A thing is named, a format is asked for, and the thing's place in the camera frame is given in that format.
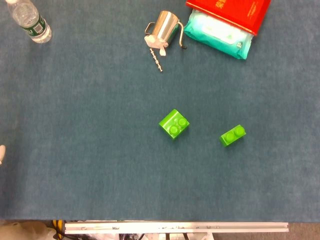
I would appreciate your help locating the red hardcover book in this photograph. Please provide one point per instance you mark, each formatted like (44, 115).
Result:
(232, 12)

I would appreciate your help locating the clear plastic water bottle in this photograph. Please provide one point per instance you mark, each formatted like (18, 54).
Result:
(30, 21)

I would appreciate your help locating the aluminium profile rail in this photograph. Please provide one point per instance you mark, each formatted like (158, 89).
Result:
(175, 228)

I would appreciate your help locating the ridged metal rod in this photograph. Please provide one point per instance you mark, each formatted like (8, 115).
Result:
(156, 60)

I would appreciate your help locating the white plastic bag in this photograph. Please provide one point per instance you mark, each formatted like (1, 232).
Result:
(22, 231)

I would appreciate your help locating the blue table cloth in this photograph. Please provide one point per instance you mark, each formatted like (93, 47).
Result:
(100, 125)

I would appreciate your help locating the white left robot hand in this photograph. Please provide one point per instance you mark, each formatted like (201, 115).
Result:
(2, 153)

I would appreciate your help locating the stainless steel cup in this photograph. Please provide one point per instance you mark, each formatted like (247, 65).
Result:
(166, 23)

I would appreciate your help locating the small green building block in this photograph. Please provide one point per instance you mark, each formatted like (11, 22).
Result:
(232, 136)

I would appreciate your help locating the teal wet wipes pack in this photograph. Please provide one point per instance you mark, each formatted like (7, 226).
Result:
(215, 32)

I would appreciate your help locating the large green building block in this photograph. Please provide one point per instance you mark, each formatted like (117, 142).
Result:
(172, 122)

